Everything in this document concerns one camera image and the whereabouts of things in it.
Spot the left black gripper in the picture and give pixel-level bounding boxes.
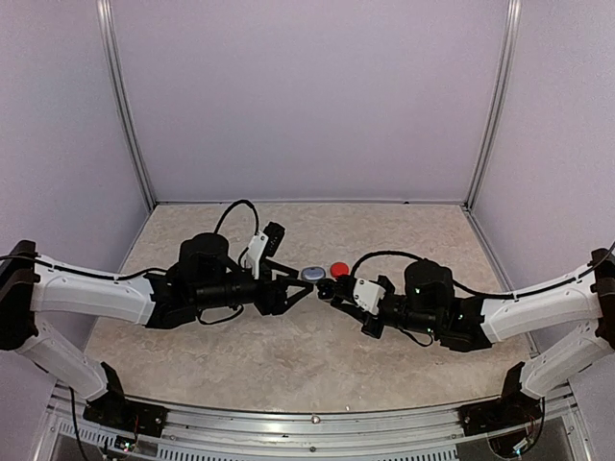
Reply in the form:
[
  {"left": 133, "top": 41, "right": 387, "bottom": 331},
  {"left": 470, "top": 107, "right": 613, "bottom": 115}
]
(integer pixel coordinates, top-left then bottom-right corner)
[{"left": 193, "top": 260, "right": 313, "bottom": 315}]

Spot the purple earbud charging case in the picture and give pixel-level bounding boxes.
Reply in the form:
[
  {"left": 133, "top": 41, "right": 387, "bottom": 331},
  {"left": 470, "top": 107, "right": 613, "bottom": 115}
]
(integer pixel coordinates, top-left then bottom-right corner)
[{"left": 300, "top": 266, "right": 327, "bottom": 283}]

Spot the black charging case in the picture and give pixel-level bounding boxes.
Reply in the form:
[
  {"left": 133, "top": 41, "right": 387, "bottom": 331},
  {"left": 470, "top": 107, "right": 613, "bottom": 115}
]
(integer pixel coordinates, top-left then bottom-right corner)
[{"left": 316, "top": 279, "right": 335, "bottom": 302}]

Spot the red round charging case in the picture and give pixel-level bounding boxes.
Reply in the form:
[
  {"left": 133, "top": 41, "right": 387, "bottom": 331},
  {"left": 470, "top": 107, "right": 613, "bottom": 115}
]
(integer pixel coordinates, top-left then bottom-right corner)
[{"left": 330, "top": 261, "right": 350, "bottom": 279}]

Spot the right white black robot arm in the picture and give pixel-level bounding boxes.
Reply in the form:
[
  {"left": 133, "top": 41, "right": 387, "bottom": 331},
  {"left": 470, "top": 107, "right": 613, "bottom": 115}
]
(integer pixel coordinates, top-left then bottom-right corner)
[{"left": 317, "top": 249, "right": 614, "bottom": 426}]

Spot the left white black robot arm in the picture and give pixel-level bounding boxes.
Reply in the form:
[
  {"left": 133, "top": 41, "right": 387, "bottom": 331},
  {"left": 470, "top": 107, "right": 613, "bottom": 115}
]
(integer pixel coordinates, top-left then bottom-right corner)
[{"left": 1, "top": 232, "right": 313, "bottom": 427}]

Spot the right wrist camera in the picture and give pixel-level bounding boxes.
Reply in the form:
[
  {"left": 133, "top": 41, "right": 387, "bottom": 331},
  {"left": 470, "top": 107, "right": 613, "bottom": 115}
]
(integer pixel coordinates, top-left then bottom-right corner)
[{"left": 352, "top": 276, "right": 395, "bottom": 317}]

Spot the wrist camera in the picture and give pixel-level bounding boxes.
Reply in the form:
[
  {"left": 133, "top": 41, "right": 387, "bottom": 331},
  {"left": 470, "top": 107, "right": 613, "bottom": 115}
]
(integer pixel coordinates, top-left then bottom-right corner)
[
  {"left": 240, "top": 222, "right": 285, "bottom": 279},
  {"left": 352, "top": 276, "right": 395, "bottom": 317}
]

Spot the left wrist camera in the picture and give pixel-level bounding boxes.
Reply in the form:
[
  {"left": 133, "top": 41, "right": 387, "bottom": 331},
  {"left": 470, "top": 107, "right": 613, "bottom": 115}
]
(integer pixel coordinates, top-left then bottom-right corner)
[{"left": 240, "top": 222, "right": 285, "bottom": 279}]

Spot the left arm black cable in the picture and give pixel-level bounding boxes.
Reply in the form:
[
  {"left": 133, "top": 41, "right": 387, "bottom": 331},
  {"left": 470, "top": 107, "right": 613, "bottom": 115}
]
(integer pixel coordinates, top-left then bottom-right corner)
[{"left": 212, "top": 199, "right": 261, "bottom": 239}]

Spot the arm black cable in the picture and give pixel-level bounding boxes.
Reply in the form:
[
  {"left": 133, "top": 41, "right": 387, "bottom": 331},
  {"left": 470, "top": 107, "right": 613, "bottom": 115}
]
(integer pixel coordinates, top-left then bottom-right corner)
[
  {"left": 349, "top": 242, "right": 615, "bottom": 297},
  {"left": 212, "top": 199, "right": 261, "bottom": 239}
]

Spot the front aluminium rail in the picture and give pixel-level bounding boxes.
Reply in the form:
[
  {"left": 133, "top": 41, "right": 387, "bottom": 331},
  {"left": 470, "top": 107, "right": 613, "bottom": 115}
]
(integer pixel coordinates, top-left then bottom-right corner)
[{"left": 36, "top": 378, "right": 595, "bottom": 461}]

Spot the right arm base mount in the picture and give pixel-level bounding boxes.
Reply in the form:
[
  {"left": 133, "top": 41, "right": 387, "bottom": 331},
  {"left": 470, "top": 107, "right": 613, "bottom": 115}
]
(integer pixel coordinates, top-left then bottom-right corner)
[{"left": 457, "top": 399, "right": 544, "bottom": 436}]

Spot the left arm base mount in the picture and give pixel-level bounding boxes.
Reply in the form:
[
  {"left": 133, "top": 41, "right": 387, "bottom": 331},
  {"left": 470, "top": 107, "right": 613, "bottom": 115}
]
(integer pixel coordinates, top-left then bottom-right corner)
[{"left": 83, "top": 400, "right": 168, "bottom": 438}]

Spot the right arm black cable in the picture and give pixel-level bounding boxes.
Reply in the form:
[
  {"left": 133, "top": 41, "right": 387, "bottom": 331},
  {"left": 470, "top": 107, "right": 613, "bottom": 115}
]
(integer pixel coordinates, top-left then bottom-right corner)
[{"left": 349, "top": 242, "right": 615, "bottom": 297}]

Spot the right aluminium frame post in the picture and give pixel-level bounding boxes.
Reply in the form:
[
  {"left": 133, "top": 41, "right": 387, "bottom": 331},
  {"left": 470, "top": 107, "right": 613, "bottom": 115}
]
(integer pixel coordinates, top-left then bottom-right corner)
[{"left": 464, "top": 0, "right": 522, "bottom": 214}]

